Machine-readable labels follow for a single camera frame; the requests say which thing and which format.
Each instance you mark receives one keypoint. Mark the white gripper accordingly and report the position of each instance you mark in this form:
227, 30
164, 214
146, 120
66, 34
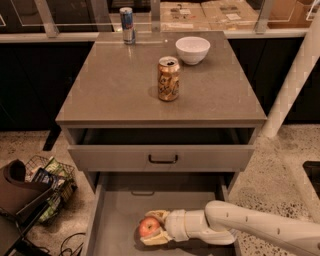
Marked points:
175, 224

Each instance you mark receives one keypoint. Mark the red apple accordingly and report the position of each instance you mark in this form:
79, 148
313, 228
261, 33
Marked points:
148, 226

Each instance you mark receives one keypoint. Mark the brown robot base part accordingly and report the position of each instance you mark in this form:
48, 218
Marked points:
21, 204

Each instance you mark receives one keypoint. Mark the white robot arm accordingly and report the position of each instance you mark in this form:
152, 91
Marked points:
219, 222

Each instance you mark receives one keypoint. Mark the grey middle drawer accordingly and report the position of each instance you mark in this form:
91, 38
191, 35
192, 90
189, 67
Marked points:
122, 199

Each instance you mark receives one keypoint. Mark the grey drawer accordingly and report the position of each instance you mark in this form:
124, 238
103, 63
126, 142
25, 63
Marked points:
163, 150
122, 199

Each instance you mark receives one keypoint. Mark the grey top drawer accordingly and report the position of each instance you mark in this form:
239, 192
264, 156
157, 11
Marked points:
163, 150

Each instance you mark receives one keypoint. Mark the grey drawer cabinet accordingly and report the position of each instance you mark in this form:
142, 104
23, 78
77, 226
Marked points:
123, 119

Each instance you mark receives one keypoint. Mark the snack bag in basket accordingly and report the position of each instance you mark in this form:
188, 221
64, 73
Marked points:
43, 176

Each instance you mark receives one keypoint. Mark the gold soda can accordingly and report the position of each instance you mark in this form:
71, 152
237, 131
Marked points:
168, 78

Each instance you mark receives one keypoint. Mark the white bowl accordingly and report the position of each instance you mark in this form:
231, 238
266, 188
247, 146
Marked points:
191, 49

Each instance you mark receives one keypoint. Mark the cardboard box left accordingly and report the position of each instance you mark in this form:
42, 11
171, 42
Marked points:
182, 16

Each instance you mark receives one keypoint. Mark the cardboard box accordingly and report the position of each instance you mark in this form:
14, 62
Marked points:
182, 16
230, 14

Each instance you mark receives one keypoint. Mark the blue silver energy drink can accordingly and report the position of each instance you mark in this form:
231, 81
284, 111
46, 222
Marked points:
126, 16

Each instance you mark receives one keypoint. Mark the cardboard box right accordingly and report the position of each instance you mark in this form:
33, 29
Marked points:
230, 14

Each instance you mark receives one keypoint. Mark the black wire basket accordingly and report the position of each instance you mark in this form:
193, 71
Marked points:
59, 176

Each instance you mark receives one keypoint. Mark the white slanted post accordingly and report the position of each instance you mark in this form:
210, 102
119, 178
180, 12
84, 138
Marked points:
303, 64

